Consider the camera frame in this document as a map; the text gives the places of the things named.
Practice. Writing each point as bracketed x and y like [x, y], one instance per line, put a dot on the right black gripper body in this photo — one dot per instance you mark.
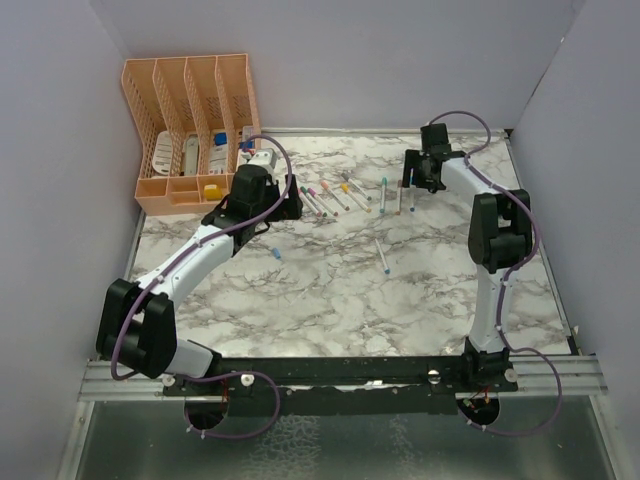
[414, 159]

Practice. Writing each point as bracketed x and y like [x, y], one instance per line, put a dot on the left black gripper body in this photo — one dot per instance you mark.
[287, 209]

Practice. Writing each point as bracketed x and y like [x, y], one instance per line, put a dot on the brown cap marker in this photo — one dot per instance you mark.
[399, 193]

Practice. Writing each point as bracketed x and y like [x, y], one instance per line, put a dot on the teal cap marker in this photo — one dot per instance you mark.
[383, 191]

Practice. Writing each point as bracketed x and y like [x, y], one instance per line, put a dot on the light blue marker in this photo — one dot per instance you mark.
[382, 255]

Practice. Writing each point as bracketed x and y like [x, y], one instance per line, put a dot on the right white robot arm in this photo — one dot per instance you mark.
[500, 237]

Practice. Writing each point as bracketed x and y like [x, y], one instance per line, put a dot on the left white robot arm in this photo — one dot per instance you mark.
[138, 325]

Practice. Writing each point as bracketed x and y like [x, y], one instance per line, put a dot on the pink cap marker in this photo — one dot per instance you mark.
[308, 203]

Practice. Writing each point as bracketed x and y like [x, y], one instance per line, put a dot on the peach cap marker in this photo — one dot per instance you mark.
[326, 187]

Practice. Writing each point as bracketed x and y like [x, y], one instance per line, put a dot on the yellow cap marker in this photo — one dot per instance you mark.
[355, 198]

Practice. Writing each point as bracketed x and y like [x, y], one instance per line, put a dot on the grey cap marker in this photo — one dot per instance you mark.
[354, 185]

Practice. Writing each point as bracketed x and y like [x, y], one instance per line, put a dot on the white red box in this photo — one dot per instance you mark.
[246, 146]

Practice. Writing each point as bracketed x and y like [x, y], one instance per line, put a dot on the yellow tape measure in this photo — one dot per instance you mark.
[212, 192]

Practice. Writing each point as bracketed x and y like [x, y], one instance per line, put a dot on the blue white box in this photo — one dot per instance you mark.
[217, 154]

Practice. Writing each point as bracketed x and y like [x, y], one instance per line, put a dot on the white stapler package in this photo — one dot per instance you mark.
[191, 155]

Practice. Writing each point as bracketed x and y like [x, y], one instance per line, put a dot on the peach plastic file organizer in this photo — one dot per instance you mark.
[193, 95]

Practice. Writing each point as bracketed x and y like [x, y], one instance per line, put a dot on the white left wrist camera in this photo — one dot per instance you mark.
[264, 158]

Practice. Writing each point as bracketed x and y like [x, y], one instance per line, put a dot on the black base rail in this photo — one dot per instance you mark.
[327, 386]

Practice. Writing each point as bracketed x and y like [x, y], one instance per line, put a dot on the aluminium frame rail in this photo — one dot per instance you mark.
[576, 375]

